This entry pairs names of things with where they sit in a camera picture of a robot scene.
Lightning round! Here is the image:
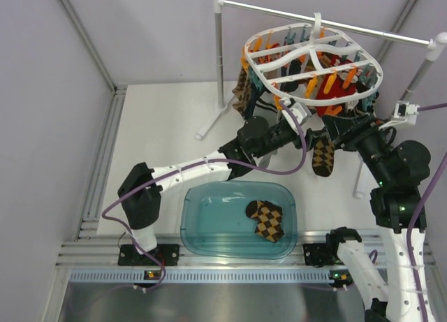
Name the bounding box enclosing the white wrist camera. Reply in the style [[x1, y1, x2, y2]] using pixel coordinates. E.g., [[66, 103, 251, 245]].
[[278, 98, 312, 133], [391, 101, 420, 126]]

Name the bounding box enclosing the white drying rack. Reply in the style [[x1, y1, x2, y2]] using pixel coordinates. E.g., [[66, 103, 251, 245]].
[[193, 0, 447, 199]]

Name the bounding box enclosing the brown argyle sock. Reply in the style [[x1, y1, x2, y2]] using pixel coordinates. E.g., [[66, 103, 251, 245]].
[[312, 138, 335, 177], [245, 200, 284, 243]]

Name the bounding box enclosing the teal plastic basin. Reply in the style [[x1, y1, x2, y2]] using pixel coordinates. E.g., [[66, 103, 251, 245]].
[[180, 181, 298, 259]]

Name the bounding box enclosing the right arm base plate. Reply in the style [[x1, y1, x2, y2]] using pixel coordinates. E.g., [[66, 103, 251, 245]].
[[302, 243, 342, 268]]

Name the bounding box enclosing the white oval clip hanger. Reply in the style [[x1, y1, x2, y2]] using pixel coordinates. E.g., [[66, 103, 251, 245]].
[[241, 13, 383, 107]]

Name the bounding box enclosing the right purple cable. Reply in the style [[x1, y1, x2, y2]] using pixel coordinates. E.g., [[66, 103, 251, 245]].
[[406, 103, 447, 322]]

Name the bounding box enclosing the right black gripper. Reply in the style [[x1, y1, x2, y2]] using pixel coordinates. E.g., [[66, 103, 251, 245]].
[[322, 110, 393, 184]]

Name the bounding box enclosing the purple cable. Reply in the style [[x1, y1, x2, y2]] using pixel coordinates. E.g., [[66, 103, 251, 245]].
[[101, 103, 308, 291], [406, 103, 447, 322]]

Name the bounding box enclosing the perforated cable duct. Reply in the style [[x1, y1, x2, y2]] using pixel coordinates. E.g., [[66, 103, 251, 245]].
[[69, 268, 353, 284]]

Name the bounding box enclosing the brown patterned hanging sock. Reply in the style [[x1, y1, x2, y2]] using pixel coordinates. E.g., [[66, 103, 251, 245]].
[[232, 67, 251, 119]]

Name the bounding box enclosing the brown argyle sock front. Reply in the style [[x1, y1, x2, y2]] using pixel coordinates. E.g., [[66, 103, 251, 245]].
[[312, 138, 335, 177]]

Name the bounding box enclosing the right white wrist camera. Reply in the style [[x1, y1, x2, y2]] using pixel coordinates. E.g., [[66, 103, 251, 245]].
[[391, 101, 420, 126]]

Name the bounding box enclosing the brown argyle sock back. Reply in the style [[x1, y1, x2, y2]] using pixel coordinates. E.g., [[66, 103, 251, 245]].
[[245, 200, 284, 243]]

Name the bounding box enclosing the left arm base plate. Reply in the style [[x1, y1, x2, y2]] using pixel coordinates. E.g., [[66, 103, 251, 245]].
[[117, 243, 180, 267]]

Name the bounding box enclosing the red sock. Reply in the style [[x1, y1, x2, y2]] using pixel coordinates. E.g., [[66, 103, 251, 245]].
[[316, 53, 356, 100]]

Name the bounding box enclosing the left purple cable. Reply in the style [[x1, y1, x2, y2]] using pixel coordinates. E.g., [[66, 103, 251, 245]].
[[101, 103, 308, 291]]

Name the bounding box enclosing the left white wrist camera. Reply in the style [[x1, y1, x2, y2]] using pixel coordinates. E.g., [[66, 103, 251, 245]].
[[278, 98, 312, 133]]

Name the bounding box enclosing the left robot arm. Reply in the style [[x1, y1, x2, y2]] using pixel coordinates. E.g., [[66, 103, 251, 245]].
[[117, 116, 316, 264]]

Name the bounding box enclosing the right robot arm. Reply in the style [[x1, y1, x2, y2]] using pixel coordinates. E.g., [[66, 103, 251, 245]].
[[322, 115, 435, 321]]

